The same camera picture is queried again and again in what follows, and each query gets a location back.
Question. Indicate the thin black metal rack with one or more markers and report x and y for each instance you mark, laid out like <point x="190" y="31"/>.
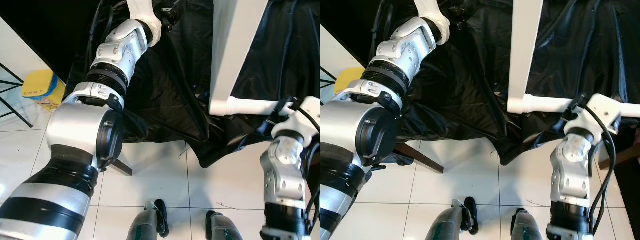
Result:
<point x="22" y="80"/>
<point x="327" y="79"/>

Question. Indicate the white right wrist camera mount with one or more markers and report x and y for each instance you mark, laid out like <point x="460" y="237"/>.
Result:
<point x="295" y="127"/>
<point x="597" y="112"/>

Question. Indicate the robot right leg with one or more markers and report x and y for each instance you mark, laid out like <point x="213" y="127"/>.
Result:
<point x="527" y="227"/>
<point x="222" y="230"/>

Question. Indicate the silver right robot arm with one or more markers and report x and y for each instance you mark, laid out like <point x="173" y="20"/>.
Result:
<point x="570" y="170"/>
<point x="282" y="170"/>

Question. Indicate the robot leg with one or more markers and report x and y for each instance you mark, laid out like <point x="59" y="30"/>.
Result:
<point x="145" y="225"/>
<point x="445" y="225"/>
<point x="527" y="227"/>
<point x="222" y="230"/>

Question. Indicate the dark brown wooden plank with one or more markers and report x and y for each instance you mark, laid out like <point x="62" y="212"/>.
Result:
<point x="622" y="155"/>

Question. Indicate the white plastic table top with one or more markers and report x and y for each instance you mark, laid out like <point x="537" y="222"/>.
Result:
<point x="235" y="50"/>
<point x="527" y="50"/>

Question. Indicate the robot left leg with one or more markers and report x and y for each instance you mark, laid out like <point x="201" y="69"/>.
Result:
<point x="145" y="225"/>
<point x="445" y="225"/>

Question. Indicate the black plastic sheet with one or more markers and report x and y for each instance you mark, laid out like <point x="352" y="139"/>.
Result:
<point x="175" y="75"/>
<point x="475" y="75"/>

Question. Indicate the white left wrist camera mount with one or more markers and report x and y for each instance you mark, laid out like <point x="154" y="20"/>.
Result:
<point x="147" y="20"/>
<point x="435" y="20"/>

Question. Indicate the white plastic table leg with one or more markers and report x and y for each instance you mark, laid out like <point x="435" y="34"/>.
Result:
<point x="545" y="103"/>
<point x="255" y="106"/>

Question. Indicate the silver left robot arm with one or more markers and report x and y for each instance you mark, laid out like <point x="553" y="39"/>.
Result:
<point x="360" y="125"/>
<point x="80" y="130"/>

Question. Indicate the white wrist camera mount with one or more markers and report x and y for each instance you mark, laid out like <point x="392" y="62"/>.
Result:
<point x="147" y="20"/>
<point x="435" y="20"/>
<point x="295" y="127"/>
<point x="597" y="112"/>

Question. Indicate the yellow box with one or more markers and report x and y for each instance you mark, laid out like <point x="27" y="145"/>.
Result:
<point x="42" y="87"/>
<point x="350" y="80"/>

